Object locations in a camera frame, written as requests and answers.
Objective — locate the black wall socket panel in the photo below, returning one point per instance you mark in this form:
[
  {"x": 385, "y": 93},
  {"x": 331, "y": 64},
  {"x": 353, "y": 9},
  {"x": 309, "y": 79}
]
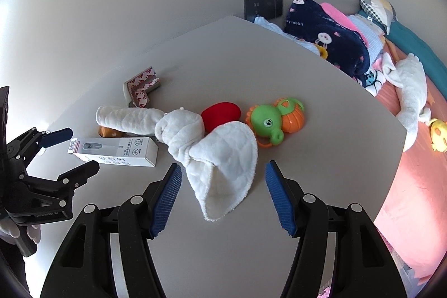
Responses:
[{"x": 268, "y": 9}]

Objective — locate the pink hat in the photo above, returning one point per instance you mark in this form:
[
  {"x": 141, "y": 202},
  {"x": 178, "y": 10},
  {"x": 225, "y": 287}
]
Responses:
[{"x": 341, "y": 19}]

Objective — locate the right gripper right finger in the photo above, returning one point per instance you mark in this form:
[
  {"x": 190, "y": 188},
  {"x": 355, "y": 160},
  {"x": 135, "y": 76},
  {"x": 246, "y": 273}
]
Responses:
[{"x": 304, "y": 217}]

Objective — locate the pink bed sheet mattress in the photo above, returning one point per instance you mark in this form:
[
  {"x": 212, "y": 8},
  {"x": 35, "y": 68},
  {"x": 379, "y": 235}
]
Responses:
[{"x": 413, "y": 216}]

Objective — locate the navy rabbit print blanket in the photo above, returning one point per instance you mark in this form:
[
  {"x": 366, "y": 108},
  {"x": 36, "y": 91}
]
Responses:
[{"x": 345, "y": 48}]

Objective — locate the patterned grey yellow pillow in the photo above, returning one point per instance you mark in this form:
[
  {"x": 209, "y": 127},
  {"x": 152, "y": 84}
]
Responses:
[{"x": 381, "y": 11}]

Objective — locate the brown plush toy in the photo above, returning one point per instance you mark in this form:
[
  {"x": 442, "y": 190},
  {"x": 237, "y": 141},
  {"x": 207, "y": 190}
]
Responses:
[{"x": 106, "y": 132}]

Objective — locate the white goose plush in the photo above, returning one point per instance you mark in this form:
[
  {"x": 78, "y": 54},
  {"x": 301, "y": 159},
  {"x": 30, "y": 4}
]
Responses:
[{"x": 409, "y": 78}]

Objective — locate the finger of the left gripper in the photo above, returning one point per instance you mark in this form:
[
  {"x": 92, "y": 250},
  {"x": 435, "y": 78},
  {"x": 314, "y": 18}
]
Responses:
[
  {"x": 72, "y": 179},
  {"x": 32, "y": 141}
]

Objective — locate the light blue dotted blanket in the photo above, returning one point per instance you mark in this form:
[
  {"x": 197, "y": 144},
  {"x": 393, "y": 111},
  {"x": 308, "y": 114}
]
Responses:
[{"x": 373, "y": 34}]

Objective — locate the light blue baby cloth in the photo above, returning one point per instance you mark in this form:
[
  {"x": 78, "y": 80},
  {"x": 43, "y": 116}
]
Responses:
[{"x": 262, "y": 22}]

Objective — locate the red heart plush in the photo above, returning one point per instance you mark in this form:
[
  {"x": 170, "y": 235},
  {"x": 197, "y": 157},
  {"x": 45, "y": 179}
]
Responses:
[{"x": 219, "y": 114}]

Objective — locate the white cartoon pillow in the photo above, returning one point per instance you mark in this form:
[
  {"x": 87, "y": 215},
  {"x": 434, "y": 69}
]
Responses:
[{"x": 372, "y": 81}]

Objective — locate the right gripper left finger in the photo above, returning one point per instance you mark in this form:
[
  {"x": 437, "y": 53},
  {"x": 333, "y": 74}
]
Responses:
[{"x": 139, "y": 220}]

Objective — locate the white quilted cloth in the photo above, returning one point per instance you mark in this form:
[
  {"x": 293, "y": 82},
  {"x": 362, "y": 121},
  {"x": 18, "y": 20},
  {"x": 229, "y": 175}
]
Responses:
[{"x": 195, "y": 147}]

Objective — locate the white thermometer box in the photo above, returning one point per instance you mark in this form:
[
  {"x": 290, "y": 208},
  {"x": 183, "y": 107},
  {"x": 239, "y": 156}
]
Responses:
[{"x": 116, "y": 151}]

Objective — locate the green orange turtle toy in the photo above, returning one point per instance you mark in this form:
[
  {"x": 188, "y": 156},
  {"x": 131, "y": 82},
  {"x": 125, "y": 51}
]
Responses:
[{"x": 270, "y": 122}]

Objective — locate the white gloved hand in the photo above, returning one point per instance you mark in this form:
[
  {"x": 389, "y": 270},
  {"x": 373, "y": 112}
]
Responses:
[{"x": 10, "y": 231}]

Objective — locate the yellow chick plush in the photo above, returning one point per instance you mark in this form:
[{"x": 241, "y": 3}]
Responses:
[{"x": 438, "y": 135}]

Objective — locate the teal quilt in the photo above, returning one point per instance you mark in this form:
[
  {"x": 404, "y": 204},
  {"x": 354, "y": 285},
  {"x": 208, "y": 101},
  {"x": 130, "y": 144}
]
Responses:
[{"x": 408, "y": 42}]

